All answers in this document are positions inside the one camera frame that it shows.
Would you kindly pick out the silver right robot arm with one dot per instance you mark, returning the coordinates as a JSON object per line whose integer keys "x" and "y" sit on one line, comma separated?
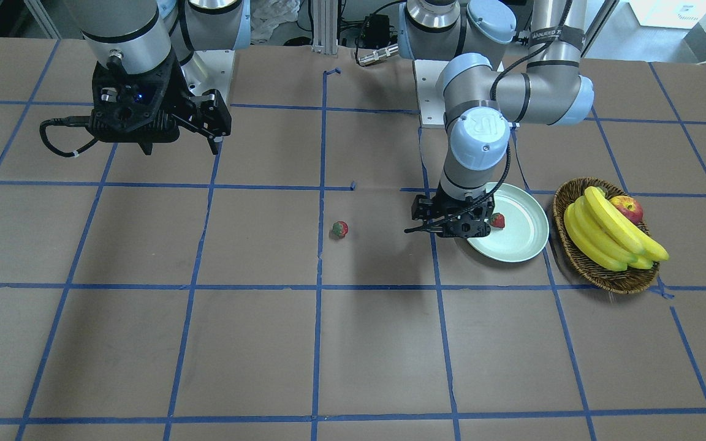
{"x": 140, "y": 34}

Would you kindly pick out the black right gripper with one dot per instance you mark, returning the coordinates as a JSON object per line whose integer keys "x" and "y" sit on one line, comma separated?
{"x": 179, "y": 100}

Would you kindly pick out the wicker fruit basket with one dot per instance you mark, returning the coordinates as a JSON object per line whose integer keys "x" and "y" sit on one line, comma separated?
{"x": 629, "y": 281}

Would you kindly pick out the aluminium frame post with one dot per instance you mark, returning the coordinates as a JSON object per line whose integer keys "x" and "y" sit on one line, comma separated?
{"x": 325, "y": 27}

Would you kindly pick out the red apple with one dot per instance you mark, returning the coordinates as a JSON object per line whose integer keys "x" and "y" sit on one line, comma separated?
{"x": 629, "y": 207}

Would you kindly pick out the light green plate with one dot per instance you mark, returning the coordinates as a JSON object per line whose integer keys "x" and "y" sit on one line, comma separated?
{"x": 526, "y": 229}

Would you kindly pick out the yellow banana bunch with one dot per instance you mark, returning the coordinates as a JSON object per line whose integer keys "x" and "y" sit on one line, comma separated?
{"x": 605, "y": 236}

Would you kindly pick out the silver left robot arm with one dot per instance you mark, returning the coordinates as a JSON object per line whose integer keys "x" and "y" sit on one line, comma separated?
{"x": 544, "y": 87}

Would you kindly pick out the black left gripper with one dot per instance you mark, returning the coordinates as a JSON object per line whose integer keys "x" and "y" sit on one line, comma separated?
{"x": 421, "y": 209}

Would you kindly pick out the red strawberry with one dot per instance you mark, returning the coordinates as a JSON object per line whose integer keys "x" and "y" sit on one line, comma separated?
{"x": 497, "y": 221}
{"x": 339, "y": 229}

